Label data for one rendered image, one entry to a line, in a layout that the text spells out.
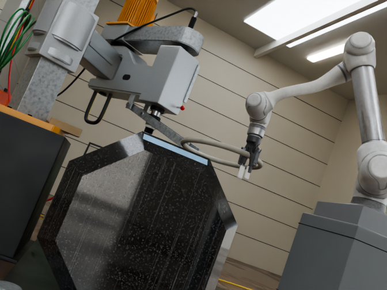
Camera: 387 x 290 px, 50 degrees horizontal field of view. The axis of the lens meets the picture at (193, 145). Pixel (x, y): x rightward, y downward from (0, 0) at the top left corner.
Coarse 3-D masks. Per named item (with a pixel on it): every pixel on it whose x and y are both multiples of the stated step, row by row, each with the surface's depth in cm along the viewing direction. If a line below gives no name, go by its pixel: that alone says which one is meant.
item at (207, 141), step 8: (184, 144) 239; (208, 144) 217; (216, 144) 215; (224, 144) 215; (200, 152) 257; (240, 152) 216; (248, 152) 218; (216, 160) 260; (224, 160) 260; (256, 168) 241
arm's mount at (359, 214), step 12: (324, 204) 204; (336, 204) 197; (348, 204) 189; (324, 216) 201; (336, 216) 193; (348, 216) 186; (360, 216) 180; (372, 216) 182; (384, 216) 185; (372, 228) 182; (384, 228) 185
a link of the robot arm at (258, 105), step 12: (336, 72) 215; (300, 84) 214; (312, 84) 215; (324, 84) 216; (336, 84) 217; (252, 96) 203; (264, 96) 206; (276, 96) 207; (288, 96) 209; (252, 108) 203; (264, 108) 205
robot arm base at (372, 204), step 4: (352, 200) 199; (356, 200) 196; (360, 200) 194; (364, 200) 193; (368, 200) 192; (372, 200) 192; (356, 204) 195; (360, 204) 193; (364, 204) 192; (368, 204) 192; (372, 204) 191; (376, 204) 191; (380, 204) 192; (372, 208) 187; (376, 208) 191; (380, 208) 192; (384, 208) 193; (384, 212) 193
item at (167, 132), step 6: (132, 108) 290; (138, 108) 286; (138, 114) 284; (144, 114) 281; (150, 120) 275; (156, 120) 272; (156, 126) 270; (162, 126) 266; (162, 132) 264; (168, 132) 261; (174, 132) 274; (174, 138) 256; (180, 138) 253; (180, 144) 252; (192, 144) 261; (198, 150) 256
